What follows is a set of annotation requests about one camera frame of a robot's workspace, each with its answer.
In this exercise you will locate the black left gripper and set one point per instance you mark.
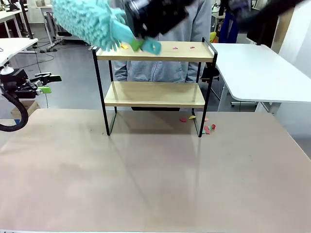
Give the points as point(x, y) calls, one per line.
point(17, 82)

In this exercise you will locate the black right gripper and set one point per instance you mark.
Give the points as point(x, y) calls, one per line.
point(158, 17)

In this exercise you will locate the teal microfibre duster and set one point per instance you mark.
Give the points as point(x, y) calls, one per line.
point(85, 19)

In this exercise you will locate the small yellow paper scrap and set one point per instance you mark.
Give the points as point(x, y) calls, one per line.
point(124, 46)

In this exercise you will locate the cardboard box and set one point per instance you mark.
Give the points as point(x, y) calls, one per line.
point(29, 106)

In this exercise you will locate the person in grey hoodie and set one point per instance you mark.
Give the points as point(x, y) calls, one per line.
point(155, 70)

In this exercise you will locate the white knob on left gripper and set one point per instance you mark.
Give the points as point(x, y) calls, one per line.
point(6, 70)

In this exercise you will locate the white desk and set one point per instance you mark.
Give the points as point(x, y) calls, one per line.
point(14, 47)

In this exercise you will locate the black pole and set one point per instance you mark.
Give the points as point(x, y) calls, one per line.
point(25, 19)

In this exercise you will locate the background white workbench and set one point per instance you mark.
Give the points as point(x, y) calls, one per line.
point(45, 9)

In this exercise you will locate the yellow-green object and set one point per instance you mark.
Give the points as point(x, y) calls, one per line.
point(212, 36)

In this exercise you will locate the black office chair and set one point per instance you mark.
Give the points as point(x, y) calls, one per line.
point(211, 72)

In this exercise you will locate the yellow-green paper scrap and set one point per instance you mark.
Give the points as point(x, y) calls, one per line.
point(192, 117)

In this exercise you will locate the background person in blue trousers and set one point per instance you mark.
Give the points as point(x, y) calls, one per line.
point(228, 29)

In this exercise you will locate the long red paper scrap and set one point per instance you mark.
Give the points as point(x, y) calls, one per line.
point(207, 129)

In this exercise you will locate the small red paper scrap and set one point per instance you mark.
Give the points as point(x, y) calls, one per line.
point(213, 126)

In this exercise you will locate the black monitor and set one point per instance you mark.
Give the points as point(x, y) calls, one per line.
point(257, 34)

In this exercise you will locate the white table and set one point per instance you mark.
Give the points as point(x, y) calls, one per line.
point(255, 72)

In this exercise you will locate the wooden shelf with black frame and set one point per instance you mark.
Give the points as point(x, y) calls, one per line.
point(155, 94)

